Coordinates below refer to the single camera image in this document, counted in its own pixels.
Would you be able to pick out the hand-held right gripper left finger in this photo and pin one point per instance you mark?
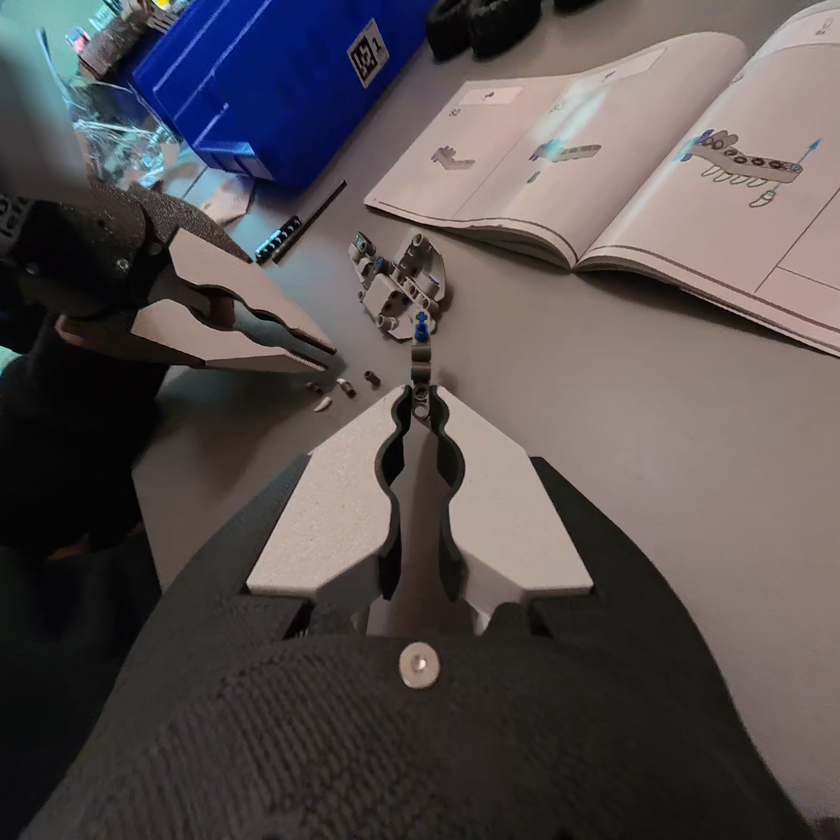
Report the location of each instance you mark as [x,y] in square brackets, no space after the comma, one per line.
[315,525]

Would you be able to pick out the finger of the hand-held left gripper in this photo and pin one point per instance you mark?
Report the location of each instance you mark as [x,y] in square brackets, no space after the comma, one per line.
[243,282]
[190,334]

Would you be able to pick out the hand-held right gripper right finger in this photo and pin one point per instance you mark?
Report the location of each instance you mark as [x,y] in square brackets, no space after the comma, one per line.
[518,525]

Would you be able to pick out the grey toy beam blue pins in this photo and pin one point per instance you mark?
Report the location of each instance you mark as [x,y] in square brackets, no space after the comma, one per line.
[420,367]

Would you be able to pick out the person's left forearm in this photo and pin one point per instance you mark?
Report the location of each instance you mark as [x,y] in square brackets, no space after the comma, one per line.
[59,426]

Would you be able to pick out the grey desk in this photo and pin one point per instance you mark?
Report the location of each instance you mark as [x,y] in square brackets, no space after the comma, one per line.
[623,426]

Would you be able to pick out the person's left hand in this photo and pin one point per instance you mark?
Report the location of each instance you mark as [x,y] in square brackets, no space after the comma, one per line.
[98,340]

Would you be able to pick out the black toy beam with pegs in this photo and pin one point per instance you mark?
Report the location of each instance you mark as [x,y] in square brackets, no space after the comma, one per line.
[279,241]

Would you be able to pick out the paper parts bag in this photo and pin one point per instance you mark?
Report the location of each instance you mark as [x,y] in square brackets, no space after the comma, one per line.
[226,200]

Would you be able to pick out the black toy axle rod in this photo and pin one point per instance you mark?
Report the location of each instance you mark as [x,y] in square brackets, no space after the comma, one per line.
[308,222]

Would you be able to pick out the clear plastic bag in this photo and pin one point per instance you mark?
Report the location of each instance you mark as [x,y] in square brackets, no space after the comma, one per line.
[124,144]

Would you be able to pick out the grey toy brick assembly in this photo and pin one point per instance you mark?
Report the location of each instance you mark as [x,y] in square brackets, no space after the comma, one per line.
[394,295]

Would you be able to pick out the plain blue storage bin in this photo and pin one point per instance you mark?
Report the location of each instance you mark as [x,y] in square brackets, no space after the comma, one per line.
[170,85]

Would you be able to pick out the blue storage bin with tag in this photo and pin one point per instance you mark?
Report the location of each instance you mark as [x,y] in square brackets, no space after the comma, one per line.
[315,98]

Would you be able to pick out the person's black sweatshirt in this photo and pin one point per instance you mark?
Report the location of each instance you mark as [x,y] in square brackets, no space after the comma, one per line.
[46,656]

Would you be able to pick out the open instruction booklet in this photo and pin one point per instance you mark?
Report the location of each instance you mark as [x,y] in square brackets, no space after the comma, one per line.
[590,164]

